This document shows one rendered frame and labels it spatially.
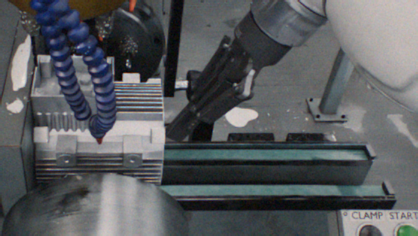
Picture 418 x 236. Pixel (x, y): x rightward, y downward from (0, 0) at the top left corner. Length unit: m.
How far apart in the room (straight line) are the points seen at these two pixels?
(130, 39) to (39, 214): 0.48
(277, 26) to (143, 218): 0.29
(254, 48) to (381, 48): 0.21
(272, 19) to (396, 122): 0.78
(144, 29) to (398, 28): 0.59
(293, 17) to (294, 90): 0.75
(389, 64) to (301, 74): 0.95
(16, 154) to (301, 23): 0.40
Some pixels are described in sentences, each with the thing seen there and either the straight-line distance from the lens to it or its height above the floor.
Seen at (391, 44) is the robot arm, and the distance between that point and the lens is 0.56.
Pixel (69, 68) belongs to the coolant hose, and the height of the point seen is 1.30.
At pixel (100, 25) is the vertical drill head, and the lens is 0.74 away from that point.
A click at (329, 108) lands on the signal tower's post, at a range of 1.37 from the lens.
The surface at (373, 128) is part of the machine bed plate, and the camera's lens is 1.40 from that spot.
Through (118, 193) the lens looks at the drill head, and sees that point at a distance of 0.66.
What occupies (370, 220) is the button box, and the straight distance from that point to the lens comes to 0.82.
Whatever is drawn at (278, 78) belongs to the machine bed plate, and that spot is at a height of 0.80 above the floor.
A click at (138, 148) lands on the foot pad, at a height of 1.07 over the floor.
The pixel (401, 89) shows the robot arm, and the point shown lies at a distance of 0.56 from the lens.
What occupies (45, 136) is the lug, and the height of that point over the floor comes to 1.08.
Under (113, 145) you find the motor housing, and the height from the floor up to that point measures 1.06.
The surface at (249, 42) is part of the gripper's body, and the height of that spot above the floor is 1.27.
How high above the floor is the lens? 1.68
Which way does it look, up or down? 42 degrees down
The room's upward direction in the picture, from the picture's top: 5 degrees clockwise
